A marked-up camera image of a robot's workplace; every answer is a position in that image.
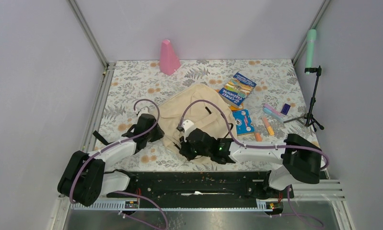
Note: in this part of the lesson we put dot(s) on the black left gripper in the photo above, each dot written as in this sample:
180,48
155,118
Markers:
159,134

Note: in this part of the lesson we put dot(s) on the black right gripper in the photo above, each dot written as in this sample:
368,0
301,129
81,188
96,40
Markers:
184,150

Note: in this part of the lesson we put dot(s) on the beige canvas backpack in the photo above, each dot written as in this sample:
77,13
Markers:
200,104

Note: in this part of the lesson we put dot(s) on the dark blue treehouse book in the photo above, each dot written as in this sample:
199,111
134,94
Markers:
237,89

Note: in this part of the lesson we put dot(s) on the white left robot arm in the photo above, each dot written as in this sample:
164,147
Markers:
87,175

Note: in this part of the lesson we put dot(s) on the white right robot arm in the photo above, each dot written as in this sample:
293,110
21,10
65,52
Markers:
300,160

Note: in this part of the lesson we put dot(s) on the orange paperback book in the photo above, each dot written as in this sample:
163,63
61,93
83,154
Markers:
234,108

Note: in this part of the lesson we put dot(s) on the light blue paperback book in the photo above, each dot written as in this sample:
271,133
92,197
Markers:
243,122

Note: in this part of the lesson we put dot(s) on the orange highlighter pen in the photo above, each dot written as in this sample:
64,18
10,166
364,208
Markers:
258,137

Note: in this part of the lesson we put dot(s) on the pink cone block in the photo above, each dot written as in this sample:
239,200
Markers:
169,61

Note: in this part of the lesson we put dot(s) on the yellow highlighter pen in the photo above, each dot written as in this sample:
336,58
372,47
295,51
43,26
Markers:
267,125

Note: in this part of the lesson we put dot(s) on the light blue highlighter pen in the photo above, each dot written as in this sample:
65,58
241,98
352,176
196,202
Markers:
273,115

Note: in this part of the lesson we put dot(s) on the pink highlighter pen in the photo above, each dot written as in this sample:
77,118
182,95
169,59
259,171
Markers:
273,110

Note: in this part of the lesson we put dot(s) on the purple toy brick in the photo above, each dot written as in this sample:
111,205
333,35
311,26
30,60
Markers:
285,109

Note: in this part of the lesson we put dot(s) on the black tripod stand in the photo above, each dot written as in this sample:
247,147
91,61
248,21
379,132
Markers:
308,119

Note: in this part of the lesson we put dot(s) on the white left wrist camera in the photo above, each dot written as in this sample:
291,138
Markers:
144,110

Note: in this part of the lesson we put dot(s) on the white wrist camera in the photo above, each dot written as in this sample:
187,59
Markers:
144,110
186,127

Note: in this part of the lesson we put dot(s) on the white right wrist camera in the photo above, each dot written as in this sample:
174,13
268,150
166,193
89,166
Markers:
186,127

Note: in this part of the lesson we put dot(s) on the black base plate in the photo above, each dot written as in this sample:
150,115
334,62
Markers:
251,184

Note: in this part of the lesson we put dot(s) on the aluminium cable duct rail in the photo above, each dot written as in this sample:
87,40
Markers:
181,204

